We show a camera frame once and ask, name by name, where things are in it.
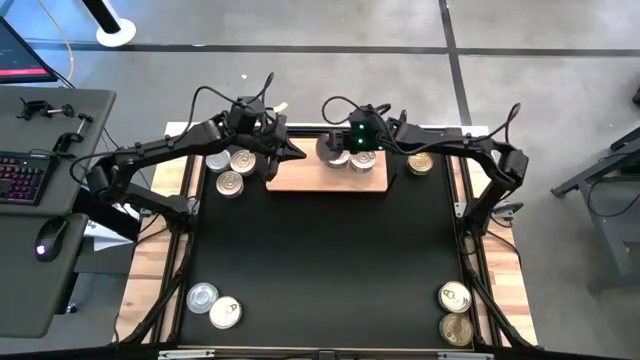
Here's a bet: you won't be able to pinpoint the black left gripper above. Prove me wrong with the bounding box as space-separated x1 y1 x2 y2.
252 113 308 183

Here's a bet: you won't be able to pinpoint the wooden shelf black brackets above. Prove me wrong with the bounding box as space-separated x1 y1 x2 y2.
264 134 400 194

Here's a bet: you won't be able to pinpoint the gold seafood can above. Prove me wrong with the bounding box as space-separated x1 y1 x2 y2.
406 151 435 177
438 312 475 348

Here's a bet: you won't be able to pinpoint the silver lid seafood can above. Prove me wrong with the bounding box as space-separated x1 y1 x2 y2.
185 281 220 315
205 148 232 175

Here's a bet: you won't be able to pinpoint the black table mat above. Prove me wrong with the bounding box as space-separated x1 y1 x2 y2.
178 128 475 350

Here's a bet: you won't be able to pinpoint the black table clamp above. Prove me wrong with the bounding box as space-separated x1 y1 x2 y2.
492 201 525 222

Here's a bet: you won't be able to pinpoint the white paper sheet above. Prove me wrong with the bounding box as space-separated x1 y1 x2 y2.
82 214 139 253

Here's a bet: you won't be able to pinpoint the black pole white base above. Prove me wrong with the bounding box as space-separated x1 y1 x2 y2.
81 0 138 49

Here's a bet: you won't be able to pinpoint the black desk clamp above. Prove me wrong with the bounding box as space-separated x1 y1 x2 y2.
16 97 76 122
51 112 95 154

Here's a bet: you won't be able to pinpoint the black computer mouse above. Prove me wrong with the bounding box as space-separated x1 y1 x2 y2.
33 216 69 264

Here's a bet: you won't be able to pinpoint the backlit black keyboard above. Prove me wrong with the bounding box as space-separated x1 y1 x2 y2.
0 151 59 207

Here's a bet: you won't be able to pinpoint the dark metal stand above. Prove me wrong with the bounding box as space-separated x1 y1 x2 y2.
549 127 640 294

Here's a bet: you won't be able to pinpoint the grey side desk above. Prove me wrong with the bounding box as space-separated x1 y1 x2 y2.
0 85 118 340

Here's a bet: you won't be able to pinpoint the black computer monitor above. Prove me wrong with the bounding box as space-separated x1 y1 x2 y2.
0 16 59 85

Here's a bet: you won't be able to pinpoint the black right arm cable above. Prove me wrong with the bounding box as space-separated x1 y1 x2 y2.
321 95 522 151

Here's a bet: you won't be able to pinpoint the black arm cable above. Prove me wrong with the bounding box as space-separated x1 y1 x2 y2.
321 95 522 151
178 71 276 139

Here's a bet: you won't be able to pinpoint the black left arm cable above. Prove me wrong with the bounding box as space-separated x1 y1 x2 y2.
178 71 276 139

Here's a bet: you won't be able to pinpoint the silver metal bracket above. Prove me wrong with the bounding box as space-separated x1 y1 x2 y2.
437 351 495 360
158 349 216 360

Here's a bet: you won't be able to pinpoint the yellow floor cable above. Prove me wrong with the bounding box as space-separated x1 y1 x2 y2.
35 0 76 85

